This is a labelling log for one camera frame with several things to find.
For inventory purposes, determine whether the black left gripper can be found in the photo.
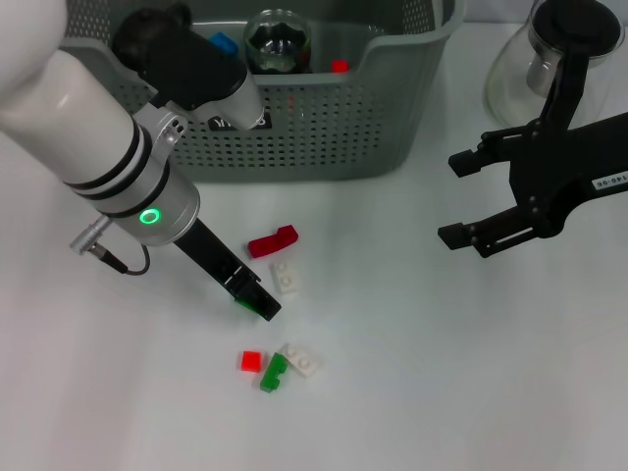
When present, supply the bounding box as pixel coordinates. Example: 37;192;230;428
174;218;284;323

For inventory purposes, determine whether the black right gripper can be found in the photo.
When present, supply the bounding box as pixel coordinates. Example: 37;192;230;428
437;113;628;260

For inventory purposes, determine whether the glass teacup with black base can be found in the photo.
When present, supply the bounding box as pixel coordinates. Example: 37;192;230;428
243;8;313;75

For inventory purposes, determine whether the blue four-stud brick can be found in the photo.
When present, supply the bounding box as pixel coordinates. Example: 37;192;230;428
209;31;239;55

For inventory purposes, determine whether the grey perforated storage bin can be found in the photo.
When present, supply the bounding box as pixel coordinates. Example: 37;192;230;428
58;0;465;185

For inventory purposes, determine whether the white two-stud brick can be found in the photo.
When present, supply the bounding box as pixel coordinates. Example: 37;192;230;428
278;341;326;379
269;259;301;294

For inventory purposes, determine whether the dark red curved brick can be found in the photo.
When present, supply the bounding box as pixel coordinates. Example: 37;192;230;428
247;224;299;260

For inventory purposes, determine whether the green notched brick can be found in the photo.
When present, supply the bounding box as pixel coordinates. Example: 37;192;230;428
258;351;289;393

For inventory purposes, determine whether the dark clay teapot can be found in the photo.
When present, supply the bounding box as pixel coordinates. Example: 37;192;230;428
113;4;193;68

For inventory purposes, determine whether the glass carafe with black handle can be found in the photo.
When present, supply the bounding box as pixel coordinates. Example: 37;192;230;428
484;0;627;130

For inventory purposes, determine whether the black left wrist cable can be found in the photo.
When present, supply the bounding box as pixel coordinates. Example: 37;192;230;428
68;215;151;277

